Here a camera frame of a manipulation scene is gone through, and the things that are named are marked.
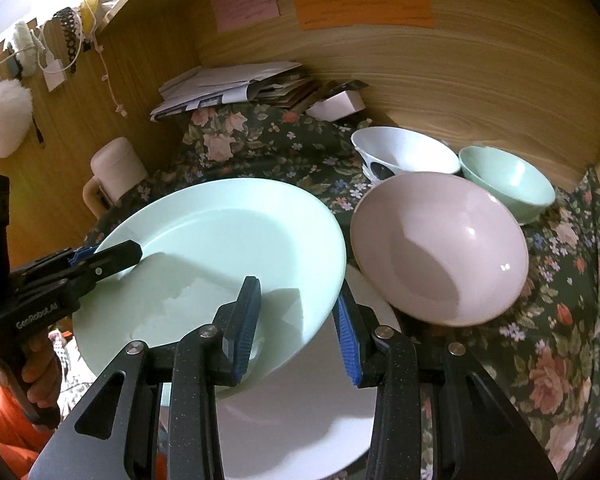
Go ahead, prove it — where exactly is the dark beaded headband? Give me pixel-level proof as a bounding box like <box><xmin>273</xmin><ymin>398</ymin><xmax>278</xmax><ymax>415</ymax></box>
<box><xmin>55</xmin><ymin>6</ymin><xmax>83</xmax><ymax>75</ymax></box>

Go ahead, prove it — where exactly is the yellow hanging item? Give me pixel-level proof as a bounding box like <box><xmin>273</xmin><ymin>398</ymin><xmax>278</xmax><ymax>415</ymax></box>
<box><xmin>77</xmin><ymin>0</ymin><xmax>106</xmax><ymax>36</ymax></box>

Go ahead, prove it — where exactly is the white plate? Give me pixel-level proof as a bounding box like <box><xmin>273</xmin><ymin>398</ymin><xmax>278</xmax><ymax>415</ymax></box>
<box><xmin>160</xmin><ymin>265</ymin><xmax>403</xmax><ymax>480</ymax></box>

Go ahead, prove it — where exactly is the orange clothing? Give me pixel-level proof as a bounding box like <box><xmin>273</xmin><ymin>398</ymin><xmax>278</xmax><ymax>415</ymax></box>
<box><xmin>0</xmin><ymin>395</ymin><xmax>51</xmax><ymax>480</ymax></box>

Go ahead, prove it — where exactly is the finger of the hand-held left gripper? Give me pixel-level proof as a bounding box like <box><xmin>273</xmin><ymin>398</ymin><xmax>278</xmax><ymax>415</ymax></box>
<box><xmin>67</xmin><ymin>247</ymin><xmax>98</xmax><ymax>267</ymax></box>
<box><xmin>82</xmin><ymin>240</ymin><xmax>143</xmax><ymax>282</ymax></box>

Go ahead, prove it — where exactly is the light green plate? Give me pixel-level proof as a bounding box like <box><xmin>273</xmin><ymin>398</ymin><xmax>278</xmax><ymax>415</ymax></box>
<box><xmin>72</xmin><ymin>178</ymin><xmax>347</xmax><ymax>401</ymax></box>

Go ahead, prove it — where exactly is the stack of white papers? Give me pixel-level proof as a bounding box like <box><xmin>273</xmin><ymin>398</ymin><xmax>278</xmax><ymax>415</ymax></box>
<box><xmin>150</xmin><ymin>61</ymin><xmax>303</xmax><ymax>122</ymax></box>

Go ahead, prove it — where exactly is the small white box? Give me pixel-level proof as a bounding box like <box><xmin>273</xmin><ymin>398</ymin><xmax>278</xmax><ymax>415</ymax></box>
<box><xmin>305</xmin><ymin>80</ymin><xmax>368</xmax><ymax>122</ymax></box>

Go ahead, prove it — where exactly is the pink sticky note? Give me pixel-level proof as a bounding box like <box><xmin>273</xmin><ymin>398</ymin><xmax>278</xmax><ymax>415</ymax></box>
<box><xmin>211</xmin><ymin>0</ymin><xmax>281</xmax><ymax>32</ymax></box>

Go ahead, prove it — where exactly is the pink mug with lid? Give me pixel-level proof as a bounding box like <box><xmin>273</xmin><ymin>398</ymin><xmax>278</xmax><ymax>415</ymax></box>
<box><xmin>82</xmin><ymin>137</ymin><xmax>148</xmax><ymax>218</ymax></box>

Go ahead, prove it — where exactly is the person's left hand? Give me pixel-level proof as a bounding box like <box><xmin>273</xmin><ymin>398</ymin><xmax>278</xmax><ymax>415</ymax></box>
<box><xmin>0</xmin><ymin>334</ymin><xmax>63</xmax><ymax>427</ymax></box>

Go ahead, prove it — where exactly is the white fluffy puff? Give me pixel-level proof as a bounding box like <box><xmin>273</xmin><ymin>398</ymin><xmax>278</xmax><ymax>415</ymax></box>
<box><xmin>0</xmin><ymin>81</ymin><xmax>33</xmax><ymax>157</ymax></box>

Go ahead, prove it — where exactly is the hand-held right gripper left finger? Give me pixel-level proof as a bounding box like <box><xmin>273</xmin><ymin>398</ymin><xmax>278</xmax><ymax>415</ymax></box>
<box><xmin>28</xmin><ymin>276</ymin><xmax>263</xmax><ymax>480</ymax></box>

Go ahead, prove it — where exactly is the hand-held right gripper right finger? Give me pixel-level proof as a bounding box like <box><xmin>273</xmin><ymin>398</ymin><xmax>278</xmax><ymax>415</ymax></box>
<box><xmin>331</xmin><ymin>277</ymin><xmax>558</xmax><ymax>480</ymax></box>

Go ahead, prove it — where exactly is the pink bowl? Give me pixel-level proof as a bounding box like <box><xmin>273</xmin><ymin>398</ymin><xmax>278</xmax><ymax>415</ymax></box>
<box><xmin>350</xmin><ymin>171</ymin><xmax>529</xmax><ymax>327</ymax></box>

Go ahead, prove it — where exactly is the stack of booklets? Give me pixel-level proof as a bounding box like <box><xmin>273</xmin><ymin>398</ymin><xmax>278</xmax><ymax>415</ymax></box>
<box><xmin>250</xmin><ymin>76</ymin><xmax>326</xmax><ymax>111</ymax></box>

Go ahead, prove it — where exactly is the dark floral cloth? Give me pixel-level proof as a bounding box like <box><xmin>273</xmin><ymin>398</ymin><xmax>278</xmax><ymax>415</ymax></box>
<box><xmin>55</xmin><ymin>102</ymin><xmax>600</xmax><ymax>480</ymax></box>

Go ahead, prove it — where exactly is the orange sticky note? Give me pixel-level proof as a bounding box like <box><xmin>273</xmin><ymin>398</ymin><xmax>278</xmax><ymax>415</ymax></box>
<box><xmin>294</xmin><ymin>0</ymin><xmax>437</xmax><ymax>31</ymax></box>

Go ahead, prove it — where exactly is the pink earphone cable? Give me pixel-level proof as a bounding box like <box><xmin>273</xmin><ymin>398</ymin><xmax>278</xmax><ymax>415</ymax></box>
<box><xmin>92</xmin><ymin>35</ymin><xmax>131</xmax><ymax>118</ymax></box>

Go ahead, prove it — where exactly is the white bowl with dark print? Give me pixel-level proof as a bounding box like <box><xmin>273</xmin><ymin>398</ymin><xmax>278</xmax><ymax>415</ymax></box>
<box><xmin>351</xmin><ymin>126</ymin><xmax>461</xmax><ymax>183</ymax></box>

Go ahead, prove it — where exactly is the light green bowl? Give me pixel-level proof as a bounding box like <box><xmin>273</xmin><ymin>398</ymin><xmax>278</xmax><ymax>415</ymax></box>
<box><xmin>458</xmin><ymin>145</ymin><xmax>557</xmax><ymax>226</ymax></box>

